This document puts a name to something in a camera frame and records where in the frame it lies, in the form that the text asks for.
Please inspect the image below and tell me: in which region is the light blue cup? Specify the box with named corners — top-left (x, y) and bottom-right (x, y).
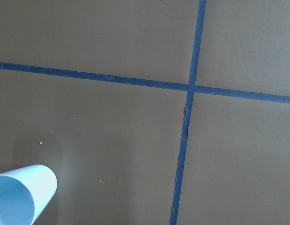
top-left (0, 165), bottom-right (57, 225)

